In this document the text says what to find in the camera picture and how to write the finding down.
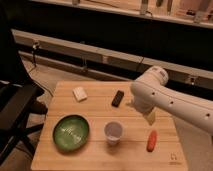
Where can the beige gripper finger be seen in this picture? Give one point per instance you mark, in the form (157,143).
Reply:
(151,118)

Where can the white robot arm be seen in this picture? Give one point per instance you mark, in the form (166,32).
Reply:
(149,91)

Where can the orange carrot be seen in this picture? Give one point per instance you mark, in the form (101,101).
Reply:
(152,141)

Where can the black rectangular block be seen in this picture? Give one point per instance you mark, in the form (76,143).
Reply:
(118,98)

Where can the white sponge block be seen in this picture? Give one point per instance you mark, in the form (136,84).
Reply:
(79,93)

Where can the green round plate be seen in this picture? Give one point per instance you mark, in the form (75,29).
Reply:
(71,133)

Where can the black office chair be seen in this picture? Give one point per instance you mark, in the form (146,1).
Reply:
(16,104)

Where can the long grey wall rail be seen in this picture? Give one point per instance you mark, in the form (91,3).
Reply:
(180,73)

